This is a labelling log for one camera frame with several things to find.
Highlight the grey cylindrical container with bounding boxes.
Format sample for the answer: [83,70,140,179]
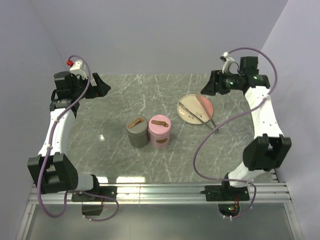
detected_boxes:
[125,114,149,148]

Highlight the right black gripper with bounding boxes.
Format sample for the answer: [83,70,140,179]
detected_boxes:
[199,70,242,97]

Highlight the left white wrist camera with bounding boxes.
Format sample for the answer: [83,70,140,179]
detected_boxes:
[66,60,88,79]

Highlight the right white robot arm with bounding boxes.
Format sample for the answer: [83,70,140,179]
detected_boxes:
[201,52,292,201]

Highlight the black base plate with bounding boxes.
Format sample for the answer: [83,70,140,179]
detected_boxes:
[200,185,250,202]
[71,186,117,203]

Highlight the pink lid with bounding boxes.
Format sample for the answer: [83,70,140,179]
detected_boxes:
[148,114,172,136]

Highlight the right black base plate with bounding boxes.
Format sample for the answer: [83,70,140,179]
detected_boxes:
[200,185,250,202]

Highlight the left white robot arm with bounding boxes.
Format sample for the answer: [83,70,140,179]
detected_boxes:
[27,71,111,201]

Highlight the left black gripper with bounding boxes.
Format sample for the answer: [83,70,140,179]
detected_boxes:
[71,72,111,100]

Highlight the aluminium mounting rail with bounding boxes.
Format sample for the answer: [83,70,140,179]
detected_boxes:
[27,182,292,205]

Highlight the metal food tongs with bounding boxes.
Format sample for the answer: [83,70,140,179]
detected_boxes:
[177,94,217,130]

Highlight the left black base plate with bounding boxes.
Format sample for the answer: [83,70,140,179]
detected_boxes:
[71,186,117,203]

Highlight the grey lid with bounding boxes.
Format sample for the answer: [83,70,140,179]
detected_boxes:
[125,114,148,136]

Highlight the pink cream plate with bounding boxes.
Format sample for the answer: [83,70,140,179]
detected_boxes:
[176,94,214,125]

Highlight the pink cylindrical container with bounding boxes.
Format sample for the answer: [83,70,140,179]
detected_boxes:
[148,114,172,149]

